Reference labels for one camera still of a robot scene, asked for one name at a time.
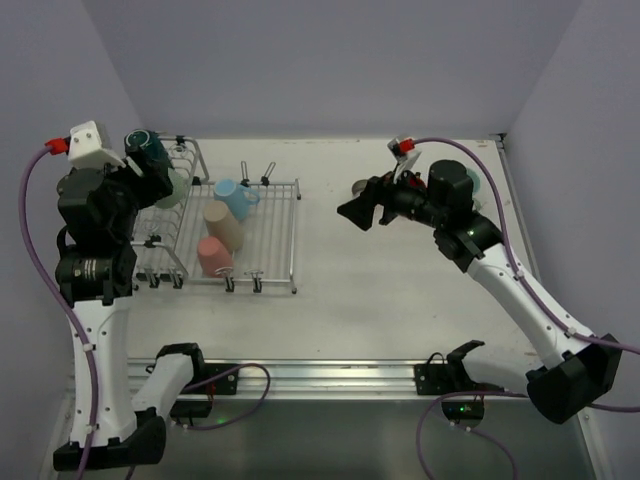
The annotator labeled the light green tumbler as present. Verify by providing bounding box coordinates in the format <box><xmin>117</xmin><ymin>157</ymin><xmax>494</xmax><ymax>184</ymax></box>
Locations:
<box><xmin>154</xmin><ymin>168</ymin><xmax>188</xmax><ymax>210</ymax></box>

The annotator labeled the pale green mug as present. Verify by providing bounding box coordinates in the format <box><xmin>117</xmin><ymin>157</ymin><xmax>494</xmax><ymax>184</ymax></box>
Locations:
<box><xmin>467</xmin><ymin>168</ymin><xmax>484</xmax><ymax>211</ymax></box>

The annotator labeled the light blue mug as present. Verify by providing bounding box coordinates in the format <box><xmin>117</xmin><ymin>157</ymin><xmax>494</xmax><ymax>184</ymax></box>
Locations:
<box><xmin>214</xmin><ymin>179</ymin><xmax>261</xmax><ymax>221</ymax></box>

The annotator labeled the pink cup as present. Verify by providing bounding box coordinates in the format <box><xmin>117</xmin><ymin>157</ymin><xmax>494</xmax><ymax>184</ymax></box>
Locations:
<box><xmin>197</xmin><ymin>236</ymin><xmax>233</xmax><ymax>277</ymax></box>

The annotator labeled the dark green mug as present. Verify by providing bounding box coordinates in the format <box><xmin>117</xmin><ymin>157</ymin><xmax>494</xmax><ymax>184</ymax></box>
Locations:
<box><xmin>124</xmin><ymin>129</ymin><xmax>171</xmax><ymax>168</ymax></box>

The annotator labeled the red mug black handle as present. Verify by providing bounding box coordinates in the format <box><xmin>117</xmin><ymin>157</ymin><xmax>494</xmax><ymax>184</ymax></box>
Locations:
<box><xmin>406</xmin><ymin>172</ymin><xmax>426</xmax><ymax>190</ymax></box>

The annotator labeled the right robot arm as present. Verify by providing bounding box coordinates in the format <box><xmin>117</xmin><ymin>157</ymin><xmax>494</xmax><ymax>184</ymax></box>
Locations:
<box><xmin>337</xmin><ymin>160</ymin><xmax>622</xmax><ymax>424</ymax></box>

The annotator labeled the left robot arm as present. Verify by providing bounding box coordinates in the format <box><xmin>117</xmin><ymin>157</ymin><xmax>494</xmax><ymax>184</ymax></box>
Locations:
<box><xmin>53</xmin><ymin>147</ymin><xmax>204</xmax><ymax>474</ymax></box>

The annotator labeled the beige tumbler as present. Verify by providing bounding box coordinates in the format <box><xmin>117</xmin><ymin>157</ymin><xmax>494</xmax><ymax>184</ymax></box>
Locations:
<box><xmin>203</xmin><ymin>200</ymin><xmax>244</xmax><ymax>253</ymax></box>

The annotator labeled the right black controller box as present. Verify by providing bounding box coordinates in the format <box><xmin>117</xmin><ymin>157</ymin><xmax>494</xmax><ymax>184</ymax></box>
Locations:
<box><xmin>441</xmin><ymin>400</ymin><xmax>485</xmax><ymax>429</ymax></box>

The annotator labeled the black controller box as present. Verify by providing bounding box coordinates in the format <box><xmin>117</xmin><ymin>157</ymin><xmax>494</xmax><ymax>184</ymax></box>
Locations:
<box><xmin>170</xmin><ymin>400</ymin><xmax>213</xmax><ymax>422</ymax></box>
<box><xmin>441</xmin><ymin>400</ymin><xmax>485</xmax><ymax>429</ymax></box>

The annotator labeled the left black controller box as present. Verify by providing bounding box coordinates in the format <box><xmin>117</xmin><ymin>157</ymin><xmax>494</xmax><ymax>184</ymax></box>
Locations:
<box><xmin>170</xmin><ymin>400</ymin><xmax>213</xmax><ymax>422</ymax></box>

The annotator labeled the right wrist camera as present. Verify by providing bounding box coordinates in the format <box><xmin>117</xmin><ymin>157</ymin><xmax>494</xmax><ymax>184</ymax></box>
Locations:
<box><xmin>387</xmin><ymin>136</ymin><xmax>421</xmax><ymax>183</ymax></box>

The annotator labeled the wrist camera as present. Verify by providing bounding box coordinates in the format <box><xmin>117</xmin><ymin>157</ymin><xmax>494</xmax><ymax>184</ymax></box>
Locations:
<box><xmin>67</xmin><ymin>120</ymin><xmax>125</xmax><ymax>170</ymax></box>
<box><xmin>387</xmin><ymin>136</ymin><xmax>421</xmax><ymax>183</ymax></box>

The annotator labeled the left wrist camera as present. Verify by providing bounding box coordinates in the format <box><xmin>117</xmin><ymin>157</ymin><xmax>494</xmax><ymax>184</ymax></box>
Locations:
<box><xmin>67</xmin><ymin>120</ymin><xmax>125</xmax><ymax>170</ymax></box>

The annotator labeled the metal wire dish rack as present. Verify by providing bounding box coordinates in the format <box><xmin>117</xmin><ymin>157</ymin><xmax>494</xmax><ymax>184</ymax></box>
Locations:
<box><xmin>132</xmin><ymin>132</ymin><xmax>302</xmax><ymax>294</ymax></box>

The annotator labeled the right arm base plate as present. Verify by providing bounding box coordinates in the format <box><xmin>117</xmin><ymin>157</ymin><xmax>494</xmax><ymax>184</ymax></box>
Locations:
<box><xmin>413</xmin><ymin>363</ymin><xmax>504</xmax><ymax>396</ymax></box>

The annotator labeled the aluminium mounting rail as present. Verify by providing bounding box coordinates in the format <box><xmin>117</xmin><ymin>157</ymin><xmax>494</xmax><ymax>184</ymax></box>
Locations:
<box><xmin>124</xmin><ymin>357</ymin><xmax>591</xmax><ymax>402</ymax></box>

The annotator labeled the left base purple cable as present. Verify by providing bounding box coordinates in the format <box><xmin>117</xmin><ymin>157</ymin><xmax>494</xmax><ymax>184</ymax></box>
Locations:
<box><xmin>174</xmin><ymin>362</ymin><xmax>272</xmax><ymax>432</ymax></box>

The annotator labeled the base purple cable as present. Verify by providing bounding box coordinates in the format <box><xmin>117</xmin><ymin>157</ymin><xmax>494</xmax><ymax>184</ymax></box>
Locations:
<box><xmin>174</xmin><ymin>362</ymin><xmax>272</xmax><ymax>432</ymax></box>
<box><xmin>415</xmin><ymin>391</ymin><xmax>525</xmax><ymax>480</ymax></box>

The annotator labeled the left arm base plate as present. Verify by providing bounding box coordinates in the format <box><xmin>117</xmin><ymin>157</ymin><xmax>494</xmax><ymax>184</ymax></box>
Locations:
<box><xmin>182</xmin><ymin>363</ymin><xmax>238</xmax><ymax>396</ymax></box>

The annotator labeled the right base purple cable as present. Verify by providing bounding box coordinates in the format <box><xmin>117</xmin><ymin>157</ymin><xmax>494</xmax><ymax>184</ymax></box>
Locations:
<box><xmin>415</xmin><ymin>391</ymin><xmax>525</xmax><ymax>480</ymax></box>

